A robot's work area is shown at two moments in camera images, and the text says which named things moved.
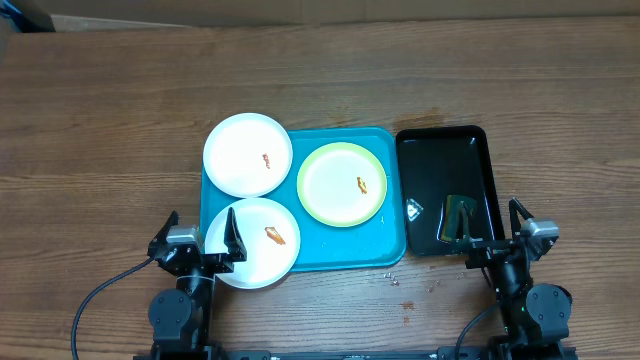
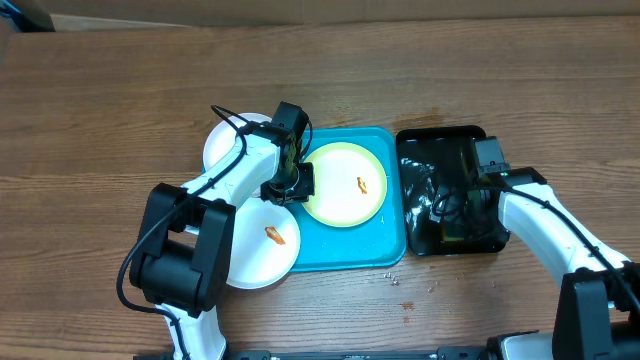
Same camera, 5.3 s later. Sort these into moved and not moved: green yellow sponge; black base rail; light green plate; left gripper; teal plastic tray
Moved: left gripper; green yellow sponge
Not moved: light green plate; black base rail; teal plastic tray
